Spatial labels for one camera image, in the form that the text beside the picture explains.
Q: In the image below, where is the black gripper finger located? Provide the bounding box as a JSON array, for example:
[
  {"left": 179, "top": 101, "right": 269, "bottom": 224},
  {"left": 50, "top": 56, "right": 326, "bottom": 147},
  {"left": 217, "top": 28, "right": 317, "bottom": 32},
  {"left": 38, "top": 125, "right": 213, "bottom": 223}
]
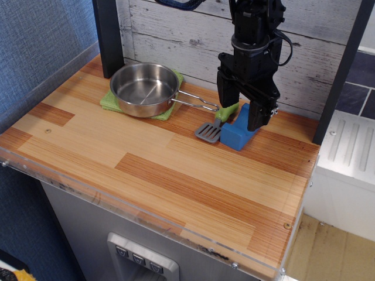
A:
[
  {"left": 217, "top": 71, "right": 240, "bottom": 108},
  {"left": 247, "top": 98, "right": 278, "bottom": 132}
]

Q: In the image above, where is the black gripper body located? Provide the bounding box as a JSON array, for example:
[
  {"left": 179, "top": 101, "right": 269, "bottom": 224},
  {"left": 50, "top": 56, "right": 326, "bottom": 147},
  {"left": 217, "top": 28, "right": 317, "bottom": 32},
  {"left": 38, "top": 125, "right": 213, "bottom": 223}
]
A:
[{"left": 218, "top": 43, "right": 282, "bottom": 101}]

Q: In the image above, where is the silver metal pot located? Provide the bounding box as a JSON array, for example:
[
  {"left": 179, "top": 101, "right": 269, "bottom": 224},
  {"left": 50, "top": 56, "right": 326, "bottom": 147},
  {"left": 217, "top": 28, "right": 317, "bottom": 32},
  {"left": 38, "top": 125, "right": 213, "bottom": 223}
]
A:
[{"left": 110, "top": 63, "right": 219, "bottom": 118}]

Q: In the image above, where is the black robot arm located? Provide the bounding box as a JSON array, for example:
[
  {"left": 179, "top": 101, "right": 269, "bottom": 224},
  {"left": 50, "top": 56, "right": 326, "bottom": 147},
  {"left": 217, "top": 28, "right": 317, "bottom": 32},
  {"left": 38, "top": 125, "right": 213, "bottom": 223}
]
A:
[{"left": 217, "top": 1, "right": 285, "bottom": 131}]

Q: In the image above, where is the blue plastic block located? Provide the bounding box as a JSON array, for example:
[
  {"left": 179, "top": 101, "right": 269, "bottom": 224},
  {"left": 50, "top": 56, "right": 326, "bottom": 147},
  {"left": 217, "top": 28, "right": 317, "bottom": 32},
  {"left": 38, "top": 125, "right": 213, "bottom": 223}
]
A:
[{"left": 220, "top": 104, "right": 257, "bottom": 151}]

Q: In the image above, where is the white ridged cabinet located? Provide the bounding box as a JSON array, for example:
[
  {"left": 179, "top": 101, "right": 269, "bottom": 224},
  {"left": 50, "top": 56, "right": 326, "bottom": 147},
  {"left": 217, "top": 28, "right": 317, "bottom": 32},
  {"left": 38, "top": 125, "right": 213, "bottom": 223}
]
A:
[{"left": 304, "top": 111, "right": 374, "bottom": 240}]

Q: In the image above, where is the green cloth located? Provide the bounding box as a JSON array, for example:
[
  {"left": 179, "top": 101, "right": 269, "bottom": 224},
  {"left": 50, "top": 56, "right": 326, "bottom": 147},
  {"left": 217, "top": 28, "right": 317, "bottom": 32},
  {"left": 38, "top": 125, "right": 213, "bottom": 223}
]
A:
[{"left": 100, "top": 70, "right": 184, "bottom": 121}]

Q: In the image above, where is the clear acrylic table edge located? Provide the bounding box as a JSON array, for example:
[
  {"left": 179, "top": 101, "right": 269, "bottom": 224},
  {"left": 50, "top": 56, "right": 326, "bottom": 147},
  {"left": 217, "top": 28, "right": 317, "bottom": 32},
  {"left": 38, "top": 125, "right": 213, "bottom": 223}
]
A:
[{"left": 1, "top": 142, "right": 318, "bottom": 280}]

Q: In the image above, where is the grey button panel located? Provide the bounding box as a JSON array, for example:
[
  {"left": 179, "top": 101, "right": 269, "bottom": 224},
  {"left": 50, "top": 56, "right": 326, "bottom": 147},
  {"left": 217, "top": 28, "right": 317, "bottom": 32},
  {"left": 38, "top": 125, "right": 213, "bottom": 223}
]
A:
[{"left": 107, "top": 232, "right": 180, "bottom": 280}]

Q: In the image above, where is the grey spatula green handle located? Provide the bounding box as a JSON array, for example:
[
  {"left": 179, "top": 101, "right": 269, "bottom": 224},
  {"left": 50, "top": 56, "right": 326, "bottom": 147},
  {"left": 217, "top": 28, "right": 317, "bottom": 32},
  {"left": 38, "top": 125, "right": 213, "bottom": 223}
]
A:
[{"left": 195, "top": 103, "right": 239, "bottom": 143}]

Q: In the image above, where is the dark right post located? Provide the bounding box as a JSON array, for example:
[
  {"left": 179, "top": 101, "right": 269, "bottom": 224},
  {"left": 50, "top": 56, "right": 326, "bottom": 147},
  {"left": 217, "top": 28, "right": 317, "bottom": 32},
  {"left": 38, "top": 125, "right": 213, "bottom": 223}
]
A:
[{"left": 312, "top": 0, "right": 374, "bottom": 145}]

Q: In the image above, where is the dark post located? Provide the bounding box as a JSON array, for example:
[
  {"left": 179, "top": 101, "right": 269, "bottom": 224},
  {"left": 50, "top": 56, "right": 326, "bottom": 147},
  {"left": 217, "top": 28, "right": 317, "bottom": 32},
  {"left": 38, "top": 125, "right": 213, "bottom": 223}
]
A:
[
  {"left": 92, "top": 0, "right": 124, "bottom": 78},
  {"left": 312, "top": 0, "right": 374, "bottom": 145}
]

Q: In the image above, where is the dark left post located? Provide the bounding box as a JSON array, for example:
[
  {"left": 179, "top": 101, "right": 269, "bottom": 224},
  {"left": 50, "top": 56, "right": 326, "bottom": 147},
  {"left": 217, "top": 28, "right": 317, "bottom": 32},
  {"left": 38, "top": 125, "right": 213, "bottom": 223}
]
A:
[{"left": 92, "top": 0, "right": 124, "bottom": 78}]

